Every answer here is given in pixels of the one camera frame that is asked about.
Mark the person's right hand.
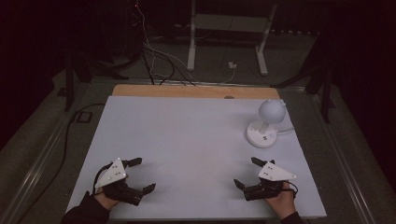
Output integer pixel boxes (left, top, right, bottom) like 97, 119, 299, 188
264, 181, 297, 220

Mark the black square floor box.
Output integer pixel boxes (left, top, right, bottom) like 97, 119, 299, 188
76, 110, 93, 124

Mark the white table sheet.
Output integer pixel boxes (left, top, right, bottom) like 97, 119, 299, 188
65, 95, 328, 221

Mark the white plug with cable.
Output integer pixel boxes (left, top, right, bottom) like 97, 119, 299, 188
218, 61, 238, 85

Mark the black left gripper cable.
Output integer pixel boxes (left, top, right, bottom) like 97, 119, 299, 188
92, 161, 115, 196

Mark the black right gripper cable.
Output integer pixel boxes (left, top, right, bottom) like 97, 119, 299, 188
281, 180, 299, 199

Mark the person's left hand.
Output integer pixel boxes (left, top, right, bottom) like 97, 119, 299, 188
92, 189, 121, 212

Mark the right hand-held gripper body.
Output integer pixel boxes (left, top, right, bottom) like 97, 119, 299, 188
243, 160, 298, 202

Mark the black tripod stand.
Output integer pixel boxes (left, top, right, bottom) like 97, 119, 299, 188
59, 43, 141, 113
270, 29, 339, 124

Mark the thin white cable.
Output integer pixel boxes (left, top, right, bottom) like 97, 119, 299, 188
135, 0, 195, 83

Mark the long black floor cable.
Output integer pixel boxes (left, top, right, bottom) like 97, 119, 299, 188
15, 103, 106, 224

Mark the metal floor rail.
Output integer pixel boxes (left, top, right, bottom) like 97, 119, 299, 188
306, 91, 379, 224
0, 113, 74, 224

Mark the white metal stand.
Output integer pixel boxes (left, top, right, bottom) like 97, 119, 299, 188
186, 0, 278, 77

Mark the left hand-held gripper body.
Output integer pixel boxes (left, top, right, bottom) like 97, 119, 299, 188
93, 157, 145, 207

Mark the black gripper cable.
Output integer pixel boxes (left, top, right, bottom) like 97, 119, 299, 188
281, 180, 299, 199
92, 161, 115, 196

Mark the white round-head desk lamp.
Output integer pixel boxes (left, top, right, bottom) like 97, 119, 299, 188
245, 98, 287, 149

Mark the black cable bundle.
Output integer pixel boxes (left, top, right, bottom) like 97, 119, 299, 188
140, 43, 196, 87

